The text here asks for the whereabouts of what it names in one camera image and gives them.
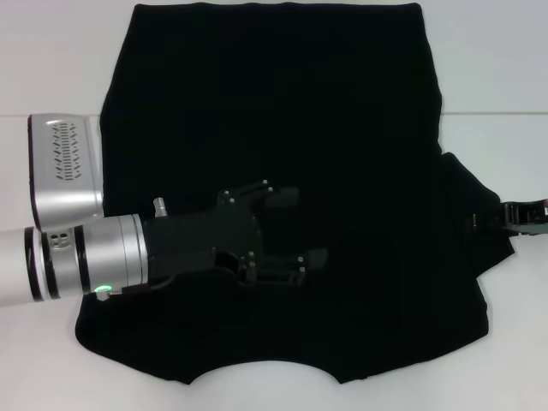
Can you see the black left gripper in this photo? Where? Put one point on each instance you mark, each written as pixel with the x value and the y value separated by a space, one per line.
pixel 201 244

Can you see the black t-shirt with white print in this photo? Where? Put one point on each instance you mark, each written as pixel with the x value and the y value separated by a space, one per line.
pixel 299 107

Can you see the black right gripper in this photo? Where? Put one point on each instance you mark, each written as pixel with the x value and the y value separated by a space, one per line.
pixel 538 218

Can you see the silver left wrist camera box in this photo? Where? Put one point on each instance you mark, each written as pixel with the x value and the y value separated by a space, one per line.
pixel 64 171

